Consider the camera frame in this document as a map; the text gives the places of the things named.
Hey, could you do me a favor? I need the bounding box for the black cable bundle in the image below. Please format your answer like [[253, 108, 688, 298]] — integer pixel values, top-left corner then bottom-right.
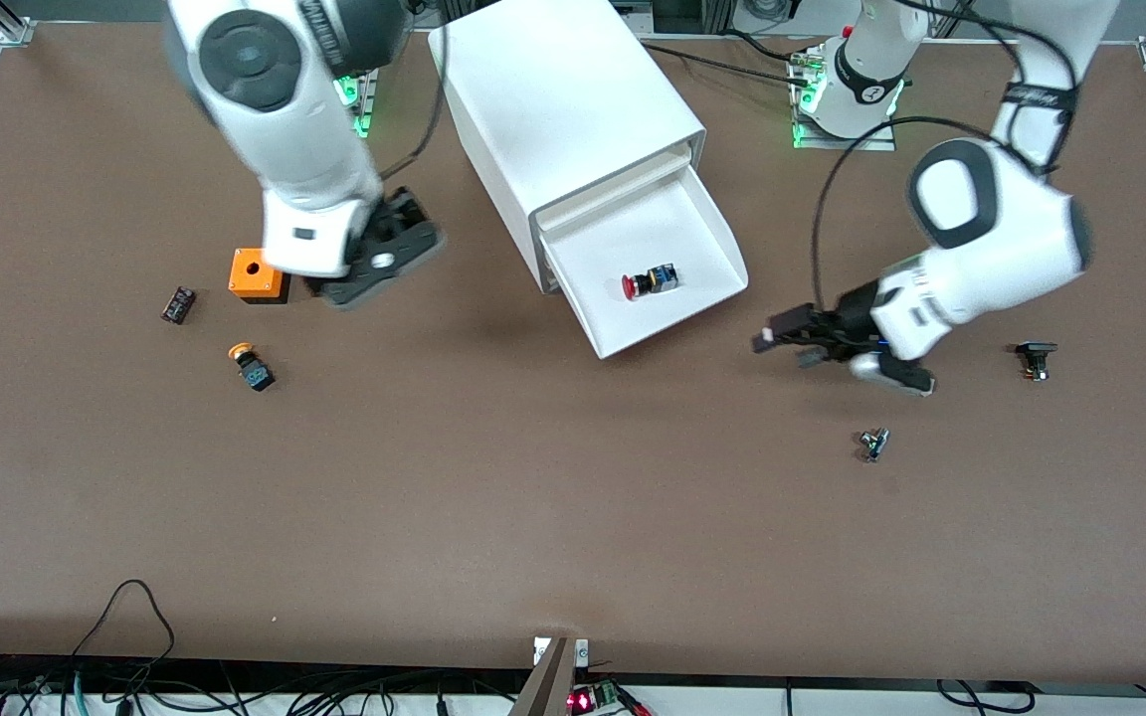
[[0, 651, 514, 716]]

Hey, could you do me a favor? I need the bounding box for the black cable behind cabinet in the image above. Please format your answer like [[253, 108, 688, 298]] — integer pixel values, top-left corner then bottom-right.
[[641, 40, 815, 83]]

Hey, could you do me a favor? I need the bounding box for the black arm cable strap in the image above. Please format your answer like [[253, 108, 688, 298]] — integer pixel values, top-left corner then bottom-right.
[[1003, 82, 1078, 118]]

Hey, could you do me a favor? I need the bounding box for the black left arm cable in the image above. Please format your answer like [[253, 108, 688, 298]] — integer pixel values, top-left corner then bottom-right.
[[809, 114, 1053, 321]]

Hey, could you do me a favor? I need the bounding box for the red emergency stop button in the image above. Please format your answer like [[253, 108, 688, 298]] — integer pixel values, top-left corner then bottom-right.
[[622, 263, 681, 303]]

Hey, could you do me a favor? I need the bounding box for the white metal bracket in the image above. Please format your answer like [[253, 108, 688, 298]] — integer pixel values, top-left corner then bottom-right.
[[532, 636, 591, 666]]

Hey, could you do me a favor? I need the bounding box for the orange cap push button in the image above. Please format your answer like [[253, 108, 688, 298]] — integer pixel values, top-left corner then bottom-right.
[[228, 342, 277, 393]]

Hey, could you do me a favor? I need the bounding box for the black curved cable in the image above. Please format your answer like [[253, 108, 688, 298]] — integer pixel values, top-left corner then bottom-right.
[[934, 678, 1035, 716]]

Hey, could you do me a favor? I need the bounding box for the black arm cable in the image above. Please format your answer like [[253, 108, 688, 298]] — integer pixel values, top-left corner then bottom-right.
[[809, 114, 1053, 321], [378, 18, 451, 186]]

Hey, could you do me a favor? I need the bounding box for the white drawer cabinet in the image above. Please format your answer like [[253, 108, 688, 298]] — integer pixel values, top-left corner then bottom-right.
[[429, 0, 708, 296]]

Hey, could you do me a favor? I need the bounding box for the orange box with hole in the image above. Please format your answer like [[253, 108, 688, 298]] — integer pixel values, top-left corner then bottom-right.
[[228, 248, 292, 306]]

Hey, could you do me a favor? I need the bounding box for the white sliding drawer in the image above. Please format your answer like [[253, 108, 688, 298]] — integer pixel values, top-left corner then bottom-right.
[[536, 164, 750, 360]]

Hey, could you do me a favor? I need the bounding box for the black flat cap switch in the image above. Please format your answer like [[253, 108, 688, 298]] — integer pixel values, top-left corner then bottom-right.
[[1015, 340, 1060, 384]]

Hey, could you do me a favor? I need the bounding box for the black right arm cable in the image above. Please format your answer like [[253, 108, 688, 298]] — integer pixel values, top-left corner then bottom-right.
[[378, 18, 451, 186]]

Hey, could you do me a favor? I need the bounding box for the narrow white drawer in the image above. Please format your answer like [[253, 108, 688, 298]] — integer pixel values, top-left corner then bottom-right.
[[530, 139, 706, 233]]

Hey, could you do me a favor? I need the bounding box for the brown wedge post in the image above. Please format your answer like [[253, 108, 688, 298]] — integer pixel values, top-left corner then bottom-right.
[[510, 636, 575, 716]]

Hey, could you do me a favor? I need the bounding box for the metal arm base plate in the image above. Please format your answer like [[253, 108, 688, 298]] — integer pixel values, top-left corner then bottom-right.
[[789, 45, 899, 153], [332, 70, 381, 139]]

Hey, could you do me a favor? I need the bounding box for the black looped cable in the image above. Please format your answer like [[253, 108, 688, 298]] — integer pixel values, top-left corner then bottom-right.
[[69, 579, 177, 664]]

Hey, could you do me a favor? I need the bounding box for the green circuit board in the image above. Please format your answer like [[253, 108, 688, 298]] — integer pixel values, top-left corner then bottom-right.
[[565, 680, 626, 716]]

